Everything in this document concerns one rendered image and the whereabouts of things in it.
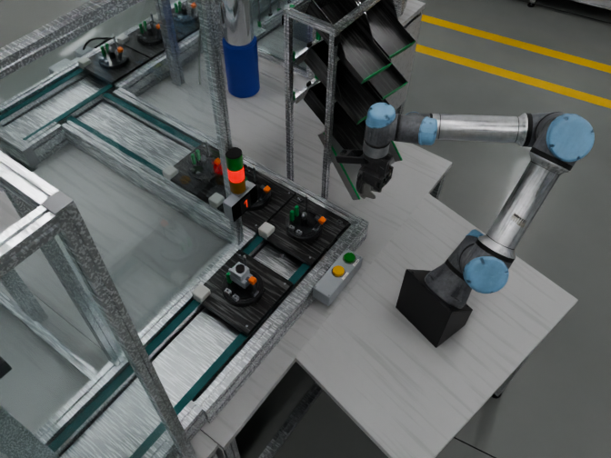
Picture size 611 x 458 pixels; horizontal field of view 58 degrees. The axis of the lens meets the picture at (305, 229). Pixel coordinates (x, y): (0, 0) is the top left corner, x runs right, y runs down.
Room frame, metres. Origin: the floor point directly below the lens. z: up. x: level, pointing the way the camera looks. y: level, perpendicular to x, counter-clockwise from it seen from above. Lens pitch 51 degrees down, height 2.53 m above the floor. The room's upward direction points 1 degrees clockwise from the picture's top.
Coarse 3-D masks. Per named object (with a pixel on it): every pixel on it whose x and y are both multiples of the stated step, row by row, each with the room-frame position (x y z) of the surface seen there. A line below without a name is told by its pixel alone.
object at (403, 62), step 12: (408, 0) 3.08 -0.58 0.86; (408, 12) 2.95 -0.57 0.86; (420, 12) 3.03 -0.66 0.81; (408, 24) 2.93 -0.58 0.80; (408, 48) 2.95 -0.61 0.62; (264, 60) 2.45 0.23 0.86; (396, 60) 2.84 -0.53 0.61; (408, 60) 2.98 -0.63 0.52; (264, 72) 2.35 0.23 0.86; (276, 72) 2.35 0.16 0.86; (408, 72) 3.01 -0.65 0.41; (300, 84) 2.26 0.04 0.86; (408, 84) 3.04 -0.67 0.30; (396, 96) 2.91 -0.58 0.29; (396, 108) 2.97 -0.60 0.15
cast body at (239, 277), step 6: (240, 264) 1.00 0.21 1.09; (228, 270) 1.01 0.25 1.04; (234, 270) 0.98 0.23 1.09; (240, 270) 0.98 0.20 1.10; (246, 270) 0.98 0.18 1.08; (234, 276) 0.97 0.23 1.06; (240, 276) 0.96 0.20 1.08; (246, 276) 0.98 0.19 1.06; (240, 282) 0.96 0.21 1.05; (246, 282) 0.96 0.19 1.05
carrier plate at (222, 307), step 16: (240, 256) 1.12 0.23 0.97; (224, 272) 1.05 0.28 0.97; (256, 272) 1.05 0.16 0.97; (272, 272) 1.06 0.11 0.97; (208, 288) 0.98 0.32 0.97; (272, 288) 0.99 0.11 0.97; (288, 288) 0.99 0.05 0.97; (208, 304) 0.92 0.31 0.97; (224, 304) 0.92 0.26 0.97; (256, 304) 0.93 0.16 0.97; (272, 304) 0.93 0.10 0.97; (240, 320) 0.87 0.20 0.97; (256, 320) 0.87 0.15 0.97
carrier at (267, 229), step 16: (288, 208) 1.35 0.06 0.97; (304, 208) 1.35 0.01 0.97; (320, 208) 1.35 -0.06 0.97; (272, 224) 1.27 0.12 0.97; (288, 224) 1.25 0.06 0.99; (304, 224) 1.25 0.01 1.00; (336, 224) 1.27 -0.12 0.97; (272, 240) 1.19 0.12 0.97; (288, 240) 1.19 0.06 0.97; (304, 240) 1.19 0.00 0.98; (320, 240) 1.20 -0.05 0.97; (304, 256) 1.12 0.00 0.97; (320, 256) 1.14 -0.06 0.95
